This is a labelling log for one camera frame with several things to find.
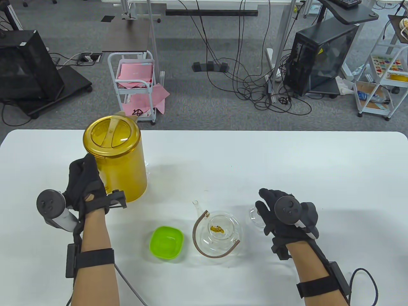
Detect person's left hand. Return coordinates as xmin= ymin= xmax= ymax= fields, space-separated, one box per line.
xmin=62 ymin=154 xmax=128 ymax=220

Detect person's right hand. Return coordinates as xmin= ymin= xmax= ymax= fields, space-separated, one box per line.
xmin=255 ymin=188 xmax=319 ymax=261

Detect black hand controller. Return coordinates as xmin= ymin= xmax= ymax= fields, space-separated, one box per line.
xmin=37 ymin=189 xmax=80 ymax=231
xmin=274 ymin=196 xmax=319 ymax=239

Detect glass teapot lid cork knob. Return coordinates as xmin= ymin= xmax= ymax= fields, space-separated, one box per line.
xmin=249 ymin=206 xmax=266 ymax=228

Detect yellow plastic pitcher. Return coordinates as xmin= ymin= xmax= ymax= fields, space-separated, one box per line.
xmin=83 ymin=111 xmax=148 ymax=203

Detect glass teapot with infuser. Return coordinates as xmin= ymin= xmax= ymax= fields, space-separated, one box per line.
xmin=192 ymin=200 xmax=244 ymax=259

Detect green plastic bowl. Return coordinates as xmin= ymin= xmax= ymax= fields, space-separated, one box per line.
xmin=149 ymin=226 xmax=184 ymax=260

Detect person's left forearm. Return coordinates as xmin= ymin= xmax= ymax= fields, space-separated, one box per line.
xmin=71 ymin=209 xmax=120 ymax=306

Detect person's right forearm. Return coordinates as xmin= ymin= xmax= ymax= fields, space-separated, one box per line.
xmin=287 ymin=239 xmax=345 ymax=306

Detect black rolling base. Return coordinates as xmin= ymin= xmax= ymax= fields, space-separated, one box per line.
xmin=0 ymin=65 xmax=93 ymax=119

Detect white rolling cart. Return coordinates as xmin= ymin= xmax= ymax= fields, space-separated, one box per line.
xmin=107 ymin=50 xmax=157 ymax=126

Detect pink paper sheets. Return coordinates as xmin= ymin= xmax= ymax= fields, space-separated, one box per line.
xmin=115 ymin=61 xmax=170 ymax=117

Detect floor socket box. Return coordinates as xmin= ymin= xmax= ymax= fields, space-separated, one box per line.
xmin=76 ymin=53 xmax=103 ymax=65

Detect white plastic bags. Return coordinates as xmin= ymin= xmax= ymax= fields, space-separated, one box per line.
xmin=335 ymin=76 xmax=355 ymax=95

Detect white utility cart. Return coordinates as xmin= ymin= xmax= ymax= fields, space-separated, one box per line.
xmin=353 ymin=45 xmax=408 ymax=121

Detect blue packet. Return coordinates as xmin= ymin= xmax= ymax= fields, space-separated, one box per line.
xmin=357 ymin=91 xmax=391 ymax=105

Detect black computer tower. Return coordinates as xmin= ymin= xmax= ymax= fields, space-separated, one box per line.
xmin=284 ymin=22 xmax=360 ymax=98

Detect aluminium pole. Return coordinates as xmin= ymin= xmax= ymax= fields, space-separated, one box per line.
xmin=145 ymin=0 xmax=161 ymax=86

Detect dark brown side table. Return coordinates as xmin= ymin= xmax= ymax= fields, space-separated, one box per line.
xmin=102 ymin=18 xmax=151 ymax=53

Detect white desk leg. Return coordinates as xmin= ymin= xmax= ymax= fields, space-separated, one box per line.
xmin=269 ymin=0 xmax=298 ymax=96

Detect colourful puzzle board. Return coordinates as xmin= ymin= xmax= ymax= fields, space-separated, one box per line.
xmin=371 ymin=56 xmax=403 ymax=76

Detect black desk foot bar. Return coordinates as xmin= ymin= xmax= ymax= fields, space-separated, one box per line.
xmin=165 ymin=9 xmax=258 ymax=17

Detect black keyboard tray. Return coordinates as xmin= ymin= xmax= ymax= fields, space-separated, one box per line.
xmin=319 ymin=0 xmax=380 ymax=25

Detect brown tray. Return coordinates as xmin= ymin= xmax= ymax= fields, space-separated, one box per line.
xmin=388 ymin=14 xmax=408 ymax=45

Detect black left arm strap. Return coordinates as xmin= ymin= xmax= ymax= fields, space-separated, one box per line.
xmin=75 ymin=249 xmax=115 ymax=268

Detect black arm strap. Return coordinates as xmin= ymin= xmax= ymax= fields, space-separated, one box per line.
xmin=75 ymin=249 xmax=115 ymax=268
xmin=296 ymin=277 xmax=340 ymax=298

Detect bundle of black floor cables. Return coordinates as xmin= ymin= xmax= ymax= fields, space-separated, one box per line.
xmin=177 ymin=0 xmax=313 ymax=116

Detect black right arm strap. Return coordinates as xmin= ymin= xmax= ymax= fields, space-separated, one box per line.
xmin=296 ymin=277 xmax=340 ymax=298

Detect grey left arm cable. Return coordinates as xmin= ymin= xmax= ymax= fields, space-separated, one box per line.
xmin=113 ymin=265 xmax=149 ymax=306

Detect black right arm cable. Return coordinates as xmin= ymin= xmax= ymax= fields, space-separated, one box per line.
xmin=347 ymin=268 xmax=379 ymax=306

